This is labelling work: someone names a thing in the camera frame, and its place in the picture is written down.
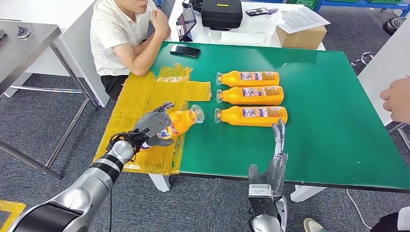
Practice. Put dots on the person's hand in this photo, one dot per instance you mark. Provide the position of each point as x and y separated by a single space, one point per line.
398 99

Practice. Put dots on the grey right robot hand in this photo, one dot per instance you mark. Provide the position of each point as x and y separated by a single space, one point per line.
277 173

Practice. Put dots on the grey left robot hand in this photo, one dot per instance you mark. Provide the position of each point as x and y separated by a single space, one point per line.
153 123

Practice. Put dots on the person's right hand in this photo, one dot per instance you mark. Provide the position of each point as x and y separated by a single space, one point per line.
160 24

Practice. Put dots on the orange bottle with clear cap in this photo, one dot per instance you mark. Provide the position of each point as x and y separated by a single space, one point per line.
232 95
232 116
181 121
232 79

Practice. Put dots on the person's right forearm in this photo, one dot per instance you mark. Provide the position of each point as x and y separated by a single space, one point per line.
150 54

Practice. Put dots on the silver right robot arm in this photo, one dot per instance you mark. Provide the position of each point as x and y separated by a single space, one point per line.
269 224

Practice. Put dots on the person's left forearm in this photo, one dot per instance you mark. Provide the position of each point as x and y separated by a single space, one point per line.
139 48

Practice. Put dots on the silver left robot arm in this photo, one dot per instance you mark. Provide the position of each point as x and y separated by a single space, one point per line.
96 173

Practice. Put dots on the black tablet on stand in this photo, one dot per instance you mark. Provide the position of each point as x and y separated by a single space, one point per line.
185 22

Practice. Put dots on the yellow taped cardboard mat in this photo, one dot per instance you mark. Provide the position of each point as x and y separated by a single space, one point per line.
137 96

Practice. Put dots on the white table leg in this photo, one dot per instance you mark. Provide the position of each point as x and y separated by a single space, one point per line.
159 183
304 193

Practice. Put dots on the black device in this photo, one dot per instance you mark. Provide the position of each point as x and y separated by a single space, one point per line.
192 4

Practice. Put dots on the white side table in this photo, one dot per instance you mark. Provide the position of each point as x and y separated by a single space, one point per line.
381 64

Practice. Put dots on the person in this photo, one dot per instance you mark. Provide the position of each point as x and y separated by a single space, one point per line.
390 224
112 35

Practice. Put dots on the chrome chair base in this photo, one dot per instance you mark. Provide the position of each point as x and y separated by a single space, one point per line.
365 58

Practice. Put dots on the black carrying case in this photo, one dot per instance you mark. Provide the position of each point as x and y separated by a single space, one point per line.
221 14

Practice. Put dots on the black round stool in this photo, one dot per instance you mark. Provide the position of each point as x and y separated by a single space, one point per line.
394 26

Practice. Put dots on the small clear plastic bag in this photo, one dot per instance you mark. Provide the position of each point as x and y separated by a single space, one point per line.
273 11

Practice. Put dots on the brown cardboard box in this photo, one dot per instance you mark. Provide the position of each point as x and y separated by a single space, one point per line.
301 40

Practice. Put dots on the printed paper sheet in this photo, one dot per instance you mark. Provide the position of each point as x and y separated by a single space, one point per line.
299 19

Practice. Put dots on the green plastic crate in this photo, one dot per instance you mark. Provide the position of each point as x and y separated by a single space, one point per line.
304 3

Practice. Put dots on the grey metal part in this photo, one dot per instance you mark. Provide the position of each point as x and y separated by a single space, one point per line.
24 32

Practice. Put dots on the steel table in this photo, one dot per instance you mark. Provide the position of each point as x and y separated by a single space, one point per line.
19 57

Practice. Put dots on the yellow floor tape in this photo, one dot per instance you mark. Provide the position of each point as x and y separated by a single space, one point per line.
12 208

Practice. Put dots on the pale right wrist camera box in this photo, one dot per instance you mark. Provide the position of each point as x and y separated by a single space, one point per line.
262 201

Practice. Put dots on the black smartphone round camera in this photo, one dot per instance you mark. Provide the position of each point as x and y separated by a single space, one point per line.
257 11

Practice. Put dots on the blue metal shelf frame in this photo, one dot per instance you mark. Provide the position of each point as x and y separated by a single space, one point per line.
352 4

